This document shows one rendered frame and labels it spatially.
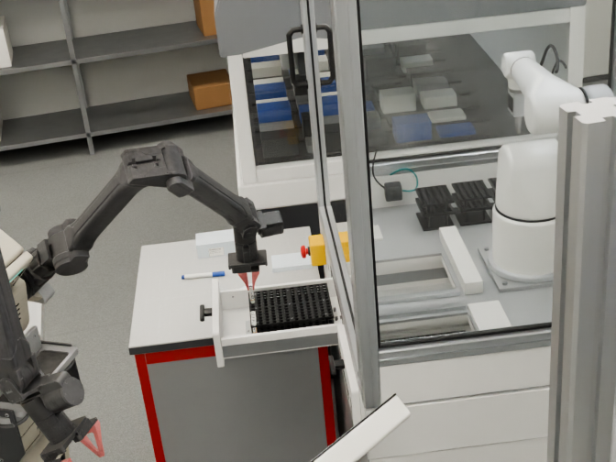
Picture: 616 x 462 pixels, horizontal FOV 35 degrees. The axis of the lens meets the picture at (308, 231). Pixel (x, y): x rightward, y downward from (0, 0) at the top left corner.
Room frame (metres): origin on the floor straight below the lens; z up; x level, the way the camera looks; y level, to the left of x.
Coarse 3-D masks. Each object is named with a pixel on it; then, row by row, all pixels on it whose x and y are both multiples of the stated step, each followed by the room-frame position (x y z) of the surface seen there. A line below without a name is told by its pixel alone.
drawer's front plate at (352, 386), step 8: (344, 328) 2.09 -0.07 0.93; (344, 336) 2.05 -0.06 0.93; (344, 344) 2.02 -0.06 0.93; (344, 352) 1.99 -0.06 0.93; (344, 360) 1.97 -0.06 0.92; (344, 368) 1.99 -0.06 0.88; (352, 368) 1.91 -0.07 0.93; (352, 376) 1.89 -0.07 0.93; (352, 384) 1.85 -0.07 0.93; (352, 392) 1.83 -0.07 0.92; (352, 400) 1.83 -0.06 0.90; (352, 408) 1.84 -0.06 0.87; (352, 416) 1.86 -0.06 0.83; (360, 416) 1.83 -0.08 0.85
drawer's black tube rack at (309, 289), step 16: (288, 288) 2.36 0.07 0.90; (304, 288) 2.36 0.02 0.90; (320, 288) 2.35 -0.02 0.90; (256, 304) 2.29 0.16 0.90; (272, 304) 2.29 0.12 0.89; (288, 304) 2.28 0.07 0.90; (304, 304) 2.27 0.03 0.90; (320, 304) 2.27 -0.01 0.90; (272, 320) 2.21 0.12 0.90; (288, 320) 2.21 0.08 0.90; (304, 320) 2.19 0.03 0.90; (320, 320) 2.23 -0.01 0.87
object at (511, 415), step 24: (360, 408) 1.82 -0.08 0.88; (408, 408) 1.74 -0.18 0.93; (432, 408) 1.74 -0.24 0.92; (456, 408) 1.75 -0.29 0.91; (480, 408) 1.75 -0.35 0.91; (504, 408) 1.75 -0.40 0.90; (528, 408) 1.76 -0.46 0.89; (408, 432) 1.74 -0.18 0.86; (432, 432) 1.74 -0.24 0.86; (456, 432) 1.75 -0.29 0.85; (480, 432) 1.75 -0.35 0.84; (504, 432) 1.75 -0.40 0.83; (528, 432) 1.76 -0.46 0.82; (384, 456) 1.74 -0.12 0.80
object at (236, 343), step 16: (256, 288) 2.39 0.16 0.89; (272, 288) 2.39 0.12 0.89; (224, 304) 2.39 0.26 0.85; (240, 304) 2.39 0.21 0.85; (336, 304) 2.36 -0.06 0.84; (224, 320) 2.33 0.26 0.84; (240, 320) 2.32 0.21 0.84; (224, 336) 2.25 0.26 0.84; (240, 336) 2.15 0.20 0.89; (256, 336) 2.15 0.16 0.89; (272, 336) 2.15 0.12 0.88; (288, 336) 2.15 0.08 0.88; (304, 336) 2.15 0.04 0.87; (320, 336) 2.16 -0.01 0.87; (336, 336) 2.16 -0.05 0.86; (224, 352) 2.14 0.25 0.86; (240, 352) 2.15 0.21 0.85; (256, 352) 2.15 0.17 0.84; (272, 352) 2.15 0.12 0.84
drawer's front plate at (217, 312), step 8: (216, 280) 2.40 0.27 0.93; (216, 288) 2.35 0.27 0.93; (216, 296) 2.31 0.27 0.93; (216, 304) 2.27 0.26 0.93; (216, 312) 2.23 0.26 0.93; (216, 320) 2.19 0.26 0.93; (216, 328) 2.15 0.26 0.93; (216, 336) 2.13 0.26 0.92; (216, 344) 2.13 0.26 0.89; (216, 352) 2.13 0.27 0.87; (216, 360) 2.13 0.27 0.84; (224, 360) 2.15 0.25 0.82
